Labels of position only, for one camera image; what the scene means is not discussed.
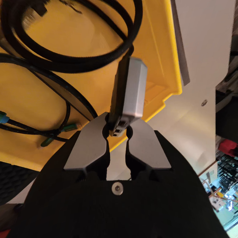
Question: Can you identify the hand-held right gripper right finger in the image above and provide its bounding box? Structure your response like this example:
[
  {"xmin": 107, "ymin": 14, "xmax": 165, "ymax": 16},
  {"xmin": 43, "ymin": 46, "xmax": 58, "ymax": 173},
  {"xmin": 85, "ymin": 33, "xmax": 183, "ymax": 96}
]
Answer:
[{"xmin": 125, "ymin": 119, "xmax": 172, "ymax": 170}]

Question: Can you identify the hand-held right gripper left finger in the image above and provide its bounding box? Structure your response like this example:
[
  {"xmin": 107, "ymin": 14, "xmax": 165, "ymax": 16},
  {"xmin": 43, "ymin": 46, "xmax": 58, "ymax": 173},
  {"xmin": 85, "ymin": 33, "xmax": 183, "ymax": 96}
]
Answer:
[{"xmin": 64, "ymin": 112, "xmax": 110, "ymax": 170}]

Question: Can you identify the silver adapter with black cable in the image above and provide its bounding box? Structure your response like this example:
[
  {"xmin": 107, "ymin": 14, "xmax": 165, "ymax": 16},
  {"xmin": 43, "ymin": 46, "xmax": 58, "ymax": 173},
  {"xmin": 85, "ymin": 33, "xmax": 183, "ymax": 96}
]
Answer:
[{"xmin": 0, "ymin": 0, "xmax": 148, "ymax": 138}]

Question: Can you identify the yellow plastic bin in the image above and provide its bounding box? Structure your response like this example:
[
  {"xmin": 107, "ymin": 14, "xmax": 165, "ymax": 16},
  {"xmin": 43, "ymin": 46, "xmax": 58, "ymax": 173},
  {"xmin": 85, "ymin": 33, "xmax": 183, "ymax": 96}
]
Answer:
[{"xmin": 0, "ymin": 0, "xmax": 183, "ymax": 171}]

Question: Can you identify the red bag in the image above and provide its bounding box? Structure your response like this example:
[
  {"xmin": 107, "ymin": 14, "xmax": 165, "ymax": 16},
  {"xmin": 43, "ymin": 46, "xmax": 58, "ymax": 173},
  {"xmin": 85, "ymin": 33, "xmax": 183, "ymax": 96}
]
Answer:
[{"xmin": 218, "ymin": 139, "xmax": 238, "ymax": 156}]

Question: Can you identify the black quilted pad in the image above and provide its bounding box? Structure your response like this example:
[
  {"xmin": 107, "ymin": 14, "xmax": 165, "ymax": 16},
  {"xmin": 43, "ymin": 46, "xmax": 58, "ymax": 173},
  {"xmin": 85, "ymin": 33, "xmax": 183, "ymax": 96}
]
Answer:
[{"xmin": 0, "ymin": 162, "xmax": 40, "ymax": 205}]

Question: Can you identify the black braided HDMI cable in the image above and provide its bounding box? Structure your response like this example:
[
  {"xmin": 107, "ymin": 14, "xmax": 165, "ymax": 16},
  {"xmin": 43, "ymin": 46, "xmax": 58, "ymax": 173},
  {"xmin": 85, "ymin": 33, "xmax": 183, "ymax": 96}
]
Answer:
[{"xmin": 0, "ymin": 53, "xmax": 98, "ymax": 122}]

